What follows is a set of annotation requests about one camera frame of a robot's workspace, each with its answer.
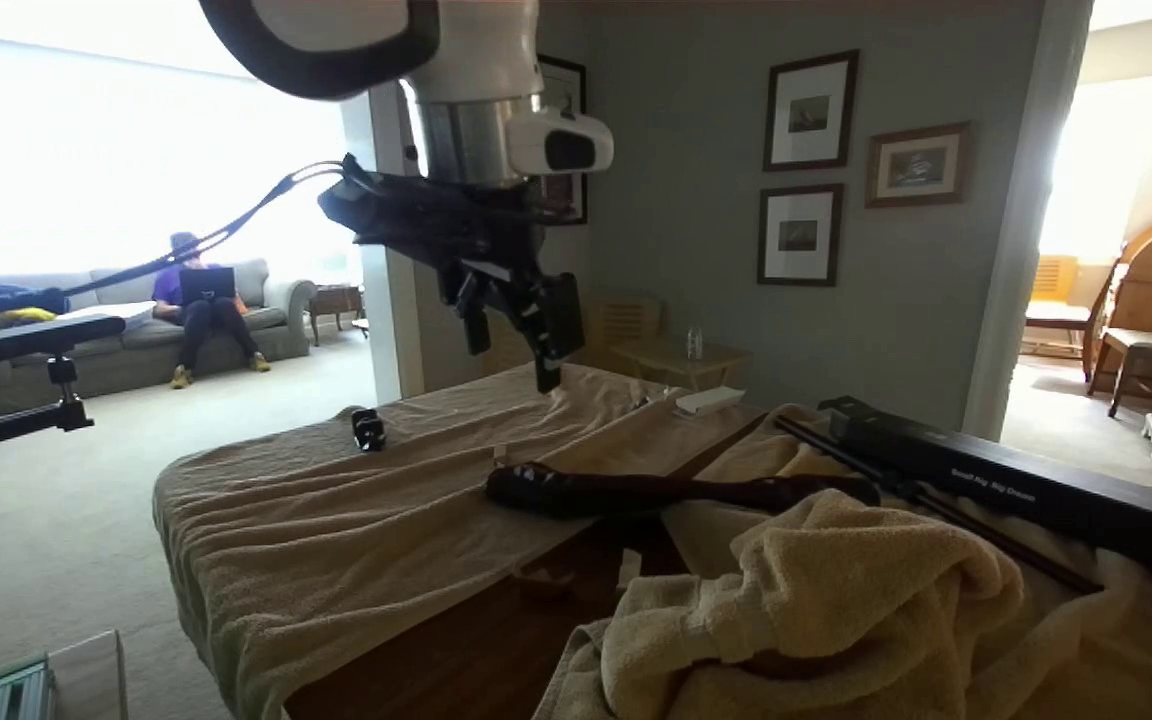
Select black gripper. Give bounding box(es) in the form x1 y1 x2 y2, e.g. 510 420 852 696
318 152 589 396

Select light wooden crate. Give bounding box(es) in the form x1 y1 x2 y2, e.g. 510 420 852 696
584 290 755 396

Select small wooden side table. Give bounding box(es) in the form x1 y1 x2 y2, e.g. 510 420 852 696
305 279 371 344

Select small black clip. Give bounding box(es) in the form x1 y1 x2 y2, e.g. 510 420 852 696
344 402 391 457

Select small white flat object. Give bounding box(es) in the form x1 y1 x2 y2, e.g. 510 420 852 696
671 383 752 420

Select beige towel table cover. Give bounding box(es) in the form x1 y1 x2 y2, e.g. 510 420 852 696
151 360 811 720

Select black framed picture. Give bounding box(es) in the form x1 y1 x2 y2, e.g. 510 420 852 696
761 47 864 176
752 179 848 290

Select seated person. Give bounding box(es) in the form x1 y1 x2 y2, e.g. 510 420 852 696
147 229 277 390

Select dark laptop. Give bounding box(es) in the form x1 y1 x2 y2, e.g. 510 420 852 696
176 263 239 307

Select grey sofa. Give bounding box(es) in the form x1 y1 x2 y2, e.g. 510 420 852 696
0 255 320 411

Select brown framed picture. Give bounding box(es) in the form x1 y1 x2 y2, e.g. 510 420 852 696
864 120 976 213

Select crumpled cream towel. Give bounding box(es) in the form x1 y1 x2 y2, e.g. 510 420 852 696
529 485 1152 720

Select yellow cushion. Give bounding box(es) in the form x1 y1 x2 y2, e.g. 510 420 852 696
0 305 60 331

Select yellow armchair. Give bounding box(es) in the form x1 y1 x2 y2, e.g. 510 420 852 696
1023 250 1097 331

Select grey box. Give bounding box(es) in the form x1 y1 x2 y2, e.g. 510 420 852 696
0 629 133 720

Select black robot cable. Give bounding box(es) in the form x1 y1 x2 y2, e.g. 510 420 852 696
0 156 350 323

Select black camera stand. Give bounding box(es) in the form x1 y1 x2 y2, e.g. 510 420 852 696
0 311 128 469

